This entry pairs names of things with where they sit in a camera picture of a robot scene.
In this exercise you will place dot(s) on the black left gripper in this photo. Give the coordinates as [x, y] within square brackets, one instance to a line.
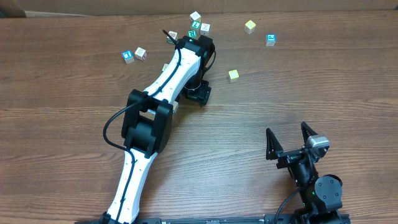
[201, 93]

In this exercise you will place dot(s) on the blue top wooden block right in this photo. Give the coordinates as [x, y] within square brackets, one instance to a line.
[270, 40]

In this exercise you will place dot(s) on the green L wooden block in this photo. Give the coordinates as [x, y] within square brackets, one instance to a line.
[195, 25]

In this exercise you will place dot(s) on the blue side picture block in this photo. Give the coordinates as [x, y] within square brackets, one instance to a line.
[164, 67]

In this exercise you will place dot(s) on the plain wooden picture block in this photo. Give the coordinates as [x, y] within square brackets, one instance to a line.
[175, 106]

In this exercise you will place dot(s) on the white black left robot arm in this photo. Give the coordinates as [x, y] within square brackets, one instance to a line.
[148, 119]

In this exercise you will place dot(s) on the green R wooden block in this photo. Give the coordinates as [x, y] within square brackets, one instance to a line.
[192, 34]

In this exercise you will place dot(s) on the white X wooden block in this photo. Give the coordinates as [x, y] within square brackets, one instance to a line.
[205, 29]

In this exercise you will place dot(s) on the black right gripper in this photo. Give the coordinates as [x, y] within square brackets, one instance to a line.
[274, 150]

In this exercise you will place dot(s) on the yellow top wooden block far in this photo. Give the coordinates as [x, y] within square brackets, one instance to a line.
[249, 27]

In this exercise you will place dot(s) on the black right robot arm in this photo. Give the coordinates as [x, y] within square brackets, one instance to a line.
[321, 196]

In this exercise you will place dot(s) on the yellow wooden block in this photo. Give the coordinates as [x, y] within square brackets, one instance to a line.
[249, 27]
[233, 76]

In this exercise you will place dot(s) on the green B wooden block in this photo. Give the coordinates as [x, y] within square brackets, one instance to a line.
[173, 36]

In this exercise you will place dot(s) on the yellow top wooden block near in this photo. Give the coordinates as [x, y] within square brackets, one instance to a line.
[233, 76]

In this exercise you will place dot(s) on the blue top wooden block left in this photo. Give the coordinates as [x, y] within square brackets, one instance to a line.
[128, 56]

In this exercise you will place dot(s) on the blue wooden block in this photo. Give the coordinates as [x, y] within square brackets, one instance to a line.
[128, 56]
[270, 40]

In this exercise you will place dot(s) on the white top block back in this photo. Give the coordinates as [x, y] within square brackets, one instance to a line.
[195, 16]

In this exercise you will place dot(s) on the red letter wooden block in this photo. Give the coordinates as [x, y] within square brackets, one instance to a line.
[140, 53]

